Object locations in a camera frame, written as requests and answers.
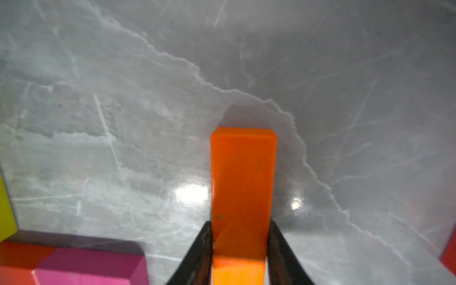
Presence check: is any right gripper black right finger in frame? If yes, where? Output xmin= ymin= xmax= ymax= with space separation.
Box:
xmin=267 ymin=221 xmax=315 ymax=285

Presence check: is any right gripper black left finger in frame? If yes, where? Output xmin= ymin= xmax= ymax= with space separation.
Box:
xmin=166 ymin=221 xmax=213 ymax=285

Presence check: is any magenta block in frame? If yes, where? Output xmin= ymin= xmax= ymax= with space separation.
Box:
xmin=34 ymin=248 xmax=149 ymax=285

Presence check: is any orange block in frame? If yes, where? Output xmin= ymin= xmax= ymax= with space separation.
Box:
xmin=210 ymin=127 xmax=277 ymax=285

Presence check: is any small red block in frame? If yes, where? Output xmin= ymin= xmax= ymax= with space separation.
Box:
xmin=1 ymin=241 xmax=56 ymax=285

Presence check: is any long yellow block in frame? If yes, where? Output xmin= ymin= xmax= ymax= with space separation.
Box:
xmin=0 ymin=173 xmax=18 ymax=241

